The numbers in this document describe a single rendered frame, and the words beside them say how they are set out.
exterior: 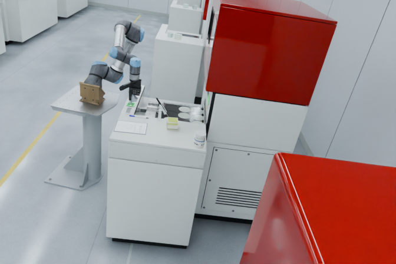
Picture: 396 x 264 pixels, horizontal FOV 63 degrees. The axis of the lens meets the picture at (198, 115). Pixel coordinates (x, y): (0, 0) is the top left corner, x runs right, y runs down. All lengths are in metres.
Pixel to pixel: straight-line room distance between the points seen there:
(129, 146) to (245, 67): 0.92
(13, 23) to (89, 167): 4.09
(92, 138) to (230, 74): 1.39
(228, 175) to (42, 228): 1.51
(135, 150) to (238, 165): 0.88
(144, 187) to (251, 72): 1.06
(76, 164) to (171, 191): 1.31
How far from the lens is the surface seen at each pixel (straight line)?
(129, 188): 2.31
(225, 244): 2.85
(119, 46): 2.46
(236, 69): 2.20
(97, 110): 2.72
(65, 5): 8.66
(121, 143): 2.10
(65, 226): 2.90
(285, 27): 2.18
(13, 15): 6.68
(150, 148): 2.08
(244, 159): 2.56
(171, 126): 2.20
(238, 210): 2.89
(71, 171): 3.38
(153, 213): 2.43
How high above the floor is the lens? 2.11
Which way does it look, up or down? 28 degrees down
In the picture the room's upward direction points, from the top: 10 degrees clockwise
